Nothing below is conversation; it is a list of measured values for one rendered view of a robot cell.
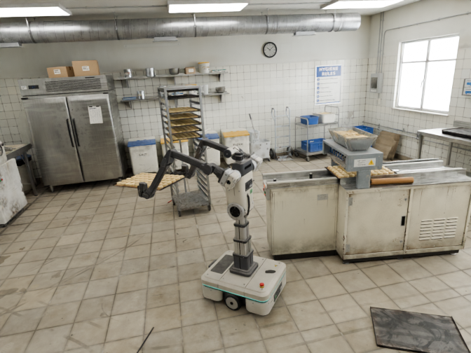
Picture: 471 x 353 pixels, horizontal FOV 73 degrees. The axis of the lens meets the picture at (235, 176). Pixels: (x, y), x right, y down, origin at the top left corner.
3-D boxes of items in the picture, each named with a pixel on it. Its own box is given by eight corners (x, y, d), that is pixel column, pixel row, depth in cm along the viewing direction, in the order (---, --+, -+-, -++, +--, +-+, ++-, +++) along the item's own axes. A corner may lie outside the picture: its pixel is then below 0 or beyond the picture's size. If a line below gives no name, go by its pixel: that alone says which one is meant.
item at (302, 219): (325, 241, 375) (328, 168, 347) (336, 256, 343) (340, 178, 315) (266, 246, 372) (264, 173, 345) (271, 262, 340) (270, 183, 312)
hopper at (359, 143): (352, 139, 350) (352, 126, 346) (377, 150, 297) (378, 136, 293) (326, 141, 349) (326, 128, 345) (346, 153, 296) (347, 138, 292)
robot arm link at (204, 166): (164, 147, 251) (171, 146, 260) (160, 162, 255) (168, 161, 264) (212, 166, 236) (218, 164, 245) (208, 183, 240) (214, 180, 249)
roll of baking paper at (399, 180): (410, 181, 310) (411, 176, 308) (413, 183, 304) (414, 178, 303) (369, 183, 312) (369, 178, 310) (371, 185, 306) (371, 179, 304)
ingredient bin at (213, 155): (196, 173, 663) (193, 137, 639) (194, 165, 722) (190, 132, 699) (221, 170, 672) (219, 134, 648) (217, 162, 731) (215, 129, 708)
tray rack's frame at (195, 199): (212, 209, 472) (201, 85, 417) (178, 216, 456) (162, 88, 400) (201, 195, 529) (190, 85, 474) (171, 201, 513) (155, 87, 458)
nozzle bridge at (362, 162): (349, 166, 369) (351, 137, 358) (380, 188, 300) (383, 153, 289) (322, 168, 367) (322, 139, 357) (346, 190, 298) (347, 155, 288)
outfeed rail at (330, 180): (460, 173, 326) (460, 167, 324) (462, 174, 323) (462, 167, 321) (265, 188, 317) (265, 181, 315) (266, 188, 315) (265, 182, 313)
